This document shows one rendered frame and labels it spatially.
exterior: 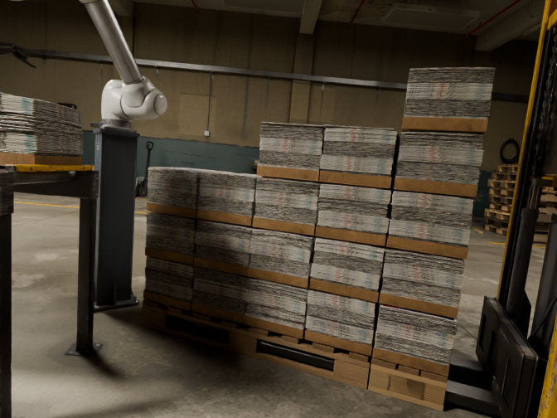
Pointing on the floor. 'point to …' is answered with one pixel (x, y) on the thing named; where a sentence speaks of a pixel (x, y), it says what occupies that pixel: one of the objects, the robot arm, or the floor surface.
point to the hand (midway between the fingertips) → (21, 81)
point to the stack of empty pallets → (505, 199)
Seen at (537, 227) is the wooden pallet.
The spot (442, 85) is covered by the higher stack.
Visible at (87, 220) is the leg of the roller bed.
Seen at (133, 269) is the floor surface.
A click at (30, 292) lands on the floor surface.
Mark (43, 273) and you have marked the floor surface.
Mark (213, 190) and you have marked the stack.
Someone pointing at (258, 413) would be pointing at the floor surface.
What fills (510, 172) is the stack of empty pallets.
